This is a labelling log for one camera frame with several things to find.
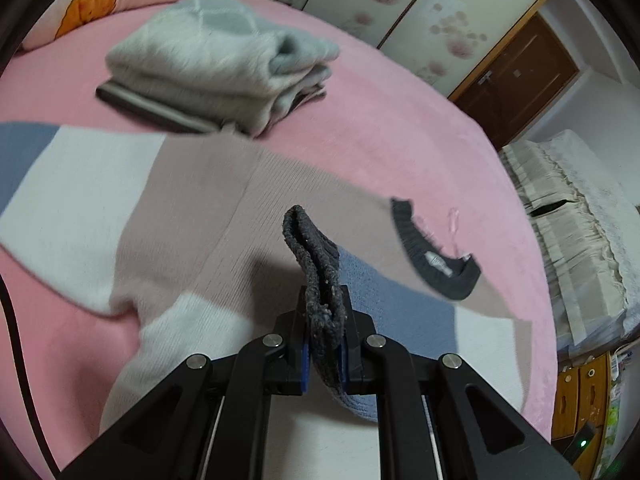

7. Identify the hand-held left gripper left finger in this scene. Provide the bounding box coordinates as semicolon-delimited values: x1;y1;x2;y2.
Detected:
60;284;312;480

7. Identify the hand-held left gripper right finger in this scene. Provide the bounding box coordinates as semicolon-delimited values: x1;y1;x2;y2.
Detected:
336;284;581;480

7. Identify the colour-block knit sweater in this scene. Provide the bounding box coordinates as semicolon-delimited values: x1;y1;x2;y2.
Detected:
0;121;533;480

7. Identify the clear clothes hanger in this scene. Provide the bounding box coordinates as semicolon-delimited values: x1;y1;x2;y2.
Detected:
420;207;473;261

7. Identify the wooden drawer cabinet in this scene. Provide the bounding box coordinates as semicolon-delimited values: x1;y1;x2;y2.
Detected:
552;352;613;466

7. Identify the pink bed blanket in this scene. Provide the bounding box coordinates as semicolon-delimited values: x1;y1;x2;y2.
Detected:
0;0;558;480

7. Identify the black device with green light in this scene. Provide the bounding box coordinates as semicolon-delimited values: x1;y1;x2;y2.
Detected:
562;422;598;463

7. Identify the beige cloth covered furniture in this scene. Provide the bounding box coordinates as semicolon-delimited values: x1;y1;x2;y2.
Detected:
500;130;640;361

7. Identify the folded striped garment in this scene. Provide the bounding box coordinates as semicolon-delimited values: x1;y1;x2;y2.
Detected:
96;67;328;136

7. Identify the brown wooden door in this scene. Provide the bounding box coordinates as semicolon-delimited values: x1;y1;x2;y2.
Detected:
450;12;581;148

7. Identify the folded grey white sweater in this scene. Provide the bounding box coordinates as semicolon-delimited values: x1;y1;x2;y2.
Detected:
105;0;341;136

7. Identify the floral sliding door wardrobe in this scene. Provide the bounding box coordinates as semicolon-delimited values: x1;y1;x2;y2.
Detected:
210;0;561;98

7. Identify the black cable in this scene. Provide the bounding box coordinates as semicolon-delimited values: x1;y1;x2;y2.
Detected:
0;280;61;471

